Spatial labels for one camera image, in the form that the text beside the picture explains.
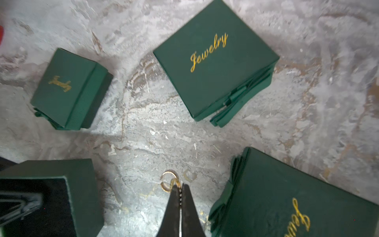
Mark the right green jewelry box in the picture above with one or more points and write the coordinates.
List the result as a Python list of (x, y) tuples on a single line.
[(216, 63)]

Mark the gold rings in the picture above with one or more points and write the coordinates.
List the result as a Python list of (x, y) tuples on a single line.
[(168, 180)]

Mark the red pencil cup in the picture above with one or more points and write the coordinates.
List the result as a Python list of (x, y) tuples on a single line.
[(1, 34)]

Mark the green jewelry box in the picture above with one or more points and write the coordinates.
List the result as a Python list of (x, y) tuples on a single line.
[(71, 91), (216, 63)]

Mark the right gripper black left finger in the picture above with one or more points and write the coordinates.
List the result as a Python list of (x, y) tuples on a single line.
[(170, 226)]

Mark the left green jewelry box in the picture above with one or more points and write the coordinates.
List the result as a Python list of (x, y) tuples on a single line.
[(71, 91)]

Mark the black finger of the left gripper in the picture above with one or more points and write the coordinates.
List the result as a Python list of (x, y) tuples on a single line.
[(17, 205)]

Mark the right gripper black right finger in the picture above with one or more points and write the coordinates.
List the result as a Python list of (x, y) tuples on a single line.
[(191, 226)]

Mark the green jewelry box lid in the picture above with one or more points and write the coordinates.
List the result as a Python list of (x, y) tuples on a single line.
[(265, 197)]

